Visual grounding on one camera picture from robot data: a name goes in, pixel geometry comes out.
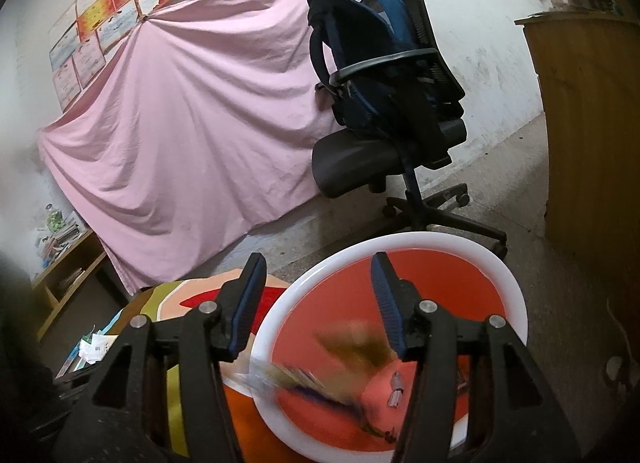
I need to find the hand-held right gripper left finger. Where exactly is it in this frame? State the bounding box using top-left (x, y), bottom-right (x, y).
top-left (90, 253), bottom-right (268, 463)

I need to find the dark blue backpack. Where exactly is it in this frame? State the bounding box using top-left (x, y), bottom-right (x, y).
top-left (306, 0), bottom-right (441, 144)

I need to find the wooden cabinet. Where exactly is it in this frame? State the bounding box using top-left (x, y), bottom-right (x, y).
top-left (514, 7), bottom-right (640, 294)

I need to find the colourful patchwork blanket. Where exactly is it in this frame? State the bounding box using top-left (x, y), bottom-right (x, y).
top-left (52, 267), bottom-right (296, 463)

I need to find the wooden shelf desk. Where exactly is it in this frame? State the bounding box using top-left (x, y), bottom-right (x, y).
top-left (30, 225), bottom-right (131, 344)

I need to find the black mesh office chair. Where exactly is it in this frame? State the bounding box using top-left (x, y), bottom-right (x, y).
top-left (311, 0), bottom-right (508, 259)

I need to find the pink hanging bed sheet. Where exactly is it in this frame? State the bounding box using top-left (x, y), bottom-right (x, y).
top-left (36, 0), bottom-right (387, 296)

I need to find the stack of books and papers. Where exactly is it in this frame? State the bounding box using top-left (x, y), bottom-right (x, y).
top-left (34, 203), bottom-right (87, 269)

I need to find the small white wrapper piece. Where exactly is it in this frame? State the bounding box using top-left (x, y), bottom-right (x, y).
top-left (386, 371), bottom-right (406, 409)

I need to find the red plastic basin white rim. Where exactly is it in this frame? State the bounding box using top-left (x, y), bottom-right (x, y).
top-left (251, 232), bottom-right (529, 463)

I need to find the pile of paper scraps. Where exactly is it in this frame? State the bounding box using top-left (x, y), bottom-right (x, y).
top-left (77, 327), bottom-right (121, 364)

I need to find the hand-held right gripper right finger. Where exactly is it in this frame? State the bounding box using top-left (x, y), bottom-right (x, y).
top-left (371, 252), bottom-right (551, 463)

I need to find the group of wall certificates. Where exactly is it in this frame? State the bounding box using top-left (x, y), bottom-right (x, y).
top-left (49, 0), bottom-right (188, 111)

